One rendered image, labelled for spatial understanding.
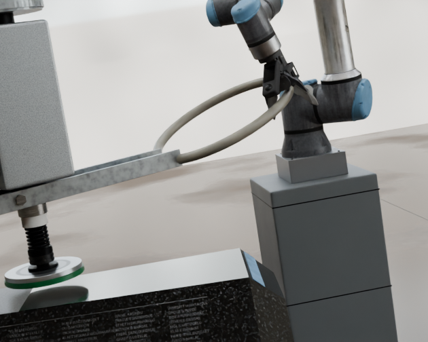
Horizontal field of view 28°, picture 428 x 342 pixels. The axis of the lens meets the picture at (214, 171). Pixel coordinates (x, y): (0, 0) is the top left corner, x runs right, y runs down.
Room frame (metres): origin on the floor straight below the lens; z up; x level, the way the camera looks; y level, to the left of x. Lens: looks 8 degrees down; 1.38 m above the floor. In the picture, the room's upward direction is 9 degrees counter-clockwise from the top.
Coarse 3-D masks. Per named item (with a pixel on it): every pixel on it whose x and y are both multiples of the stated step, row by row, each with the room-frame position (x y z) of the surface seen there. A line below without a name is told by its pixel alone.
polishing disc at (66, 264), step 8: (64, 256) 2.39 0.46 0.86; (72, 256) 2.38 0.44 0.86; (24, 264) 2.38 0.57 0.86; (64, 264) 2.30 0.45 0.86; (72, 264) 2.28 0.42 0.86; (80, 264) 2.28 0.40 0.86; (8, 272) 2.31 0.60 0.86; (16, 272) 2.29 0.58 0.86; (24, 272) 2.27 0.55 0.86; (32, 272) 2.26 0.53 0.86; (40, 272) 2.25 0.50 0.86; (48, 272) 2.23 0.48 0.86; (56, 272) 2.22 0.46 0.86; (64, 272) 2.22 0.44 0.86; (8, 280) 2.24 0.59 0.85; (16, 280) 2.21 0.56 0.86; (24, 280) 2.20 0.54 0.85; (32, 280) 2.19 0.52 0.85; (40, 280) 2.19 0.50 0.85
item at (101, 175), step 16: (128, 160) 2.52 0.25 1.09; (144, 160) 2.42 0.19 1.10; (160, 160) 2.45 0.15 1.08; (176, 160) 2.48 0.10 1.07; (80, 176) 2.32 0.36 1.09; (96, 176) 2.34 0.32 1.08; (112, 176) 2.37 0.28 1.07; (128, 176) 2.39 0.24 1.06; (0, 192) 2.31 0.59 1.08; (16, 192) 2.22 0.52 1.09; (32, 192) 2.24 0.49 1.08; (48, 192) 2.27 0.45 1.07; (64, 192) 2.29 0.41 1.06; (80, 192) 2.31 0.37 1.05; (0, 208) 2.19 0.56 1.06; (16, 208) 2.21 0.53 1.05
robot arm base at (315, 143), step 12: (288, 132) 3.16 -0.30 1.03; (300, 132) 3.13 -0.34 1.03; (312, 132) 3.13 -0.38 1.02; (324, 132) 3.18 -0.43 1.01; (288, 144) 3.15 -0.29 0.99; (300, 144) 3.12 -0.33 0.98; (312, 144) 3.12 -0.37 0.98; (324, 144) 3.15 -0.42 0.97; (288, 156) 3.15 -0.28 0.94; (300, 156) 3.11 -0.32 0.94
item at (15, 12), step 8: (0, 0) 2.20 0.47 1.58; (8, 0) 2.21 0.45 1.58; (16, 0) 2.22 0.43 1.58; (24, 0) 2.23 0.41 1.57; (32, 0) 2.25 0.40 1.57; (40, 0) 2.29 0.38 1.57; (0, 8) 2.19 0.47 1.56; (8, 8) 2.21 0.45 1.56; (16, 8) 2.22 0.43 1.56; (24, 8) 2.24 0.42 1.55; (32, 8) 2.26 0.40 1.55; (40, 8) 2.30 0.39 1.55; (0, 16) 2.26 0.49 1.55; (8, 16) 2.28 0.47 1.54
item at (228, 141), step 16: (256, 80) 2.80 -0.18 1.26; (224, 96) 2.86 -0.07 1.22; (288, 96) 2.52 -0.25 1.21; (192, 112) 2.85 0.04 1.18; (272, 112) 2.45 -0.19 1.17; (176, 128) 2.80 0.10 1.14; (256, 128) 2.42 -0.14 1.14; (160, 144) 2.70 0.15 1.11; (224, 144) 2.41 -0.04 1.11; (192, 160) 2.45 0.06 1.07
